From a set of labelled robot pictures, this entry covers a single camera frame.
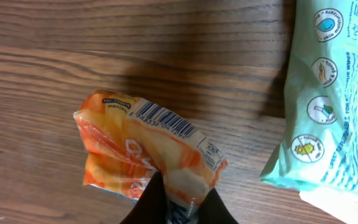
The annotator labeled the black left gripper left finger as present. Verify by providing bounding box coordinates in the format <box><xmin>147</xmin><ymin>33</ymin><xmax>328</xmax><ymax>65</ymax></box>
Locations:
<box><xmin>120</xmin><ymin>172</ymin><xmax>167</xmax><ymax>224</ymax></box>

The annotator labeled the orange tissue packet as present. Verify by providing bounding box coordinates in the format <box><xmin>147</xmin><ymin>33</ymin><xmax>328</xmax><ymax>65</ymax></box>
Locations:
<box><xmin>73</xmin><ymin>90</ymin><xmax>227</xmax><ymax>223</ymax></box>

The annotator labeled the teal wet wipes pack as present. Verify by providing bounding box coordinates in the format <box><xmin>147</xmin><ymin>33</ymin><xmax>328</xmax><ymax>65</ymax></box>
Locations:
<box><xmin>260</xmin><ymin>0</ymin><xmax>358</xmax><ymax>194</ymax></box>

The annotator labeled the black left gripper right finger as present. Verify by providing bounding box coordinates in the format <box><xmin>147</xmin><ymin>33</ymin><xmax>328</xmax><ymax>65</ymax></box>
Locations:
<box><xmin>198</xmin><ymin>189</ymin><xmax>238</xmax><ymax>224</ymax></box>

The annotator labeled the brown bread snack bag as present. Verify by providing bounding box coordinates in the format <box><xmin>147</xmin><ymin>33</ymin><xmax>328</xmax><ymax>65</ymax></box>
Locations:
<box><xmin>300</xmin><ymin>189</ymin><xmax>358</xmax><ymax>224</ymax></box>

